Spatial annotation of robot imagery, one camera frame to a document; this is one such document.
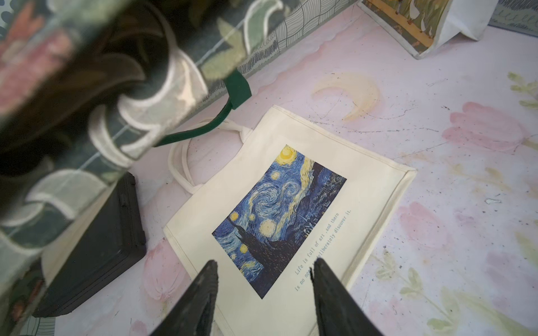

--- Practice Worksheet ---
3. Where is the green handled floral tote bag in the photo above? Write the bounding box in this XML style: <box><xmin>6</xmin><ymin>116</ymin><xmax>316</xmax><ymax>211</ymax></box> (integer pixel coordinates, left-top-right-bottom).
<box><xmin>0</xmin><ymin>0</ymin><xmax>303</xmax><ymax>336</ymax></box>

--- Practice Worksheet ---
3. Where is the black plastic tool case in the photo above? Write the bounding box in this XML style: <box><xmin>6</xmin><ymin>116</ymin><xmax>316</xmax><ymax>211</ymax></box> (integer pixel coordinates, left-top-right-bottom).
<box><xmin>33</xmin><ymin>172</ymin><xmax>147</xmax><ymax>317</ymax></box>

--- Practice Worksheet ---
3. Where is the yellow handled illustrated tote bag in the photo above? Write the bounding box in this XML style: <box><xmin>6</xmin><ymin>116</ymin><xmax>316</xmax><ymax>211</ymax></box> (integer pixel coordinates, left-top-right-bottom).
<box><xmin>359</xmin><ymin>0</ymin><xmax>497</xmax><ymax>60</ymax></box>

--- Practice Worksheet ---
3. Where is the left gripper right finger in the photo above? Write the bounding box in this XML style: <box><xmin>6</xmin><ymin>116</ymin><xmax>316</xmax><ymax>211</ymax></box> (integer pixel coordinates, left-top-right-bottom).
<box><xmin>310</xmin><ymin>258</ymin><xmax>381</xmax><ymax>336</ymax></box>

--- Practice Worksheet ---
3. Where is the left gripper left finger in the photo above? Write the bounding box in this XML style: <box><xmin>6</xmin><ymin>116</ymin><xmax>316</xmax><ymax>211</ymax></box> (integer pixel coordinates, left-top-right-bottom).
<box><xmin>151</xmin><ymin>260</ymin><xmax>219</xmax><ymax>336</ymax></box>

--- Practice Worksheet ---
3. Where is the starry night canvas tote bag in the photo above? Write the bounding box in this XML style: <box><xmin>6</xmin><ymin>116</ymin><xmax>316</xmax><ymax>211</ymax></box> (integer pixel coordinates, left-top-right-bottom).
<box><xmin>164</xmin><ymin>106</ymin><xmax>417</xmax><ymax>335</ymax></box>

